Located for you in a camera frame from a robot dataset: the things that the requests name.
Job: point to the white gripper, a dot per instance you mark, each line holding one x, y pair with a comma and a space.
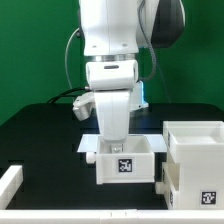
113, 110

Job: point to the large white drawer housing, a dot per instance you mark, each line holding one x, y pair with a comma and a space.
198, 148

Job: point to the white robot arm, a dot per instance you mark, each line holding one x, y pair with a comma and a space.
114, 32

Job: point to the flat white marker plate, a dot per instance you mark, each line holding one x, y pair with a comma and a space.
88, 143

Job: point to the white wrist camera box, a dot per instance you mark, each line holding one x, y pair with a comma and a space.
83, 105

